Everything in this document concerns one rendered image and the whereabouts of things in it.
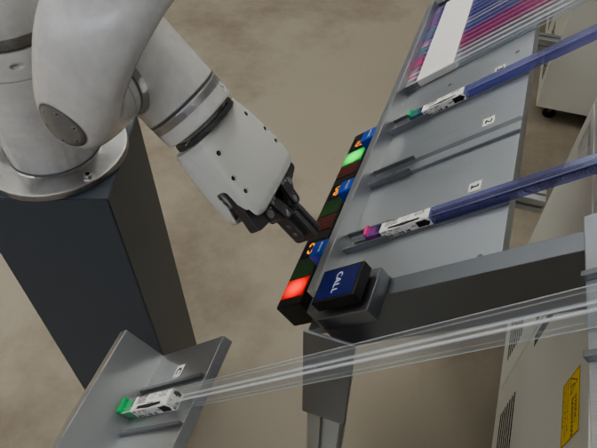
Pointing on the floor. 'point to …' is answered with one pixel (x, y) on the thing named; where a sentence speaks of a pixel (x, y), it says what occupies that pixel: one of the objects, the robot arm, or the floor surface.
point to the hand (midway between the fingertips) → (298, 223)
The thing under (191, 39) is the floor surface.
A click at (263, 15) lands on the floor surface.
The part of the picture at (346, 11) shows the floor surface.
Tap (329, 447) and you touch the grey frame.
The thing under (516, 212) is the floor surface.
